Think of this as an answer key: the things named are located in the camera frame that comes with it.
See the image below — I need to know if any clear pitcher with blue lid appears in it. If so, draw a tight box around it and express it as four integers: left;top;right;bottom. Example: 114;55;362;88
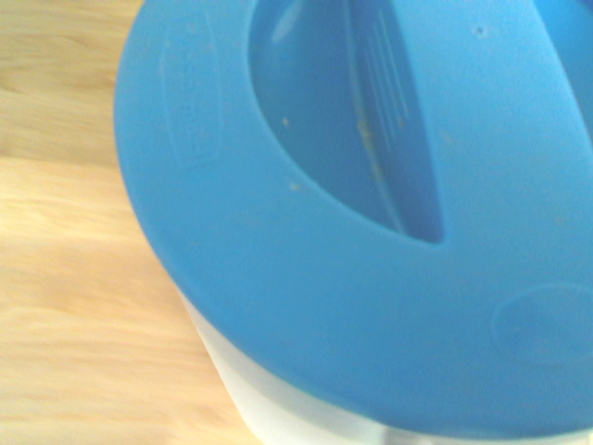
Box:
113;0;593;445

